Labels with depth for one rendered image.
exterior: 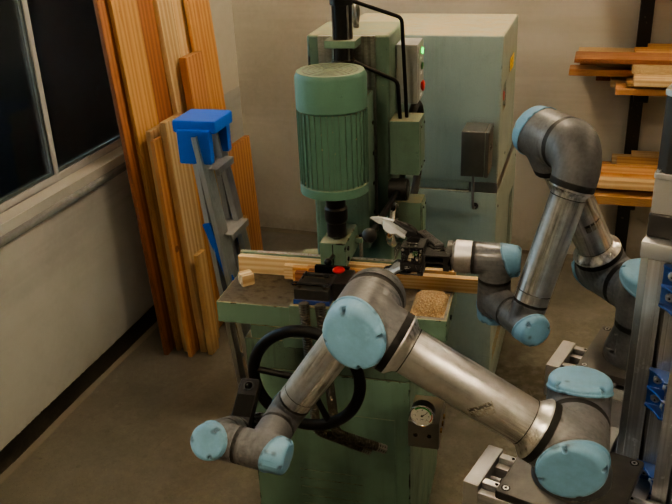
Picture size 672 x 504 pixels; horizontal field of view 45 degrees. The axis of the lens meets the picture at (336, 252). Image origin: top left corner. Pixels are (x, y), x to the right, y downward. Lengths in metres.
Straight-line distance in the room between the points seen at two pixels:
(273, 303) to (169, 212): 1.37
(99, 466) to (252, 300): 1.22
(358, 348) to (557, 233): 0.57
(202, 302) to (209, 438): 1.93
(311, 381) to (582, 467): 0.55
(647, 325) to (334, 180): 0.80
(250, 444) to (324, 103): 0.80
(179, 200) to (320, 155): 1.49
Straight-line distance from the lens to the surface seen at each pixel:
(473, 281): 2.13
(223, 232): 2.95
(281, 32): 4.51
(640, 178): 3.93
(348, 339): 1.38
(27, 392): 3.25
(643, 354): 1.73
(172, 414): 3.34
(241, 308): 2.14
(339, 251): 2.11
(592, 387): 1.54
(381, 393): 2.16
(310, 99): 1.96
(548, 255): 1.77
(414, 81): 2.26
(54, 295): 3.29
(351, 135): 1.98
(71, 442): 3.31
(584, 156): 1.74
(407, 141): 2.20
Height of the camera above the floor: 1.89
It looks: 25 degrees down
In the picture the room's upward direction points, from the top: 2 degrees counter-clockwise
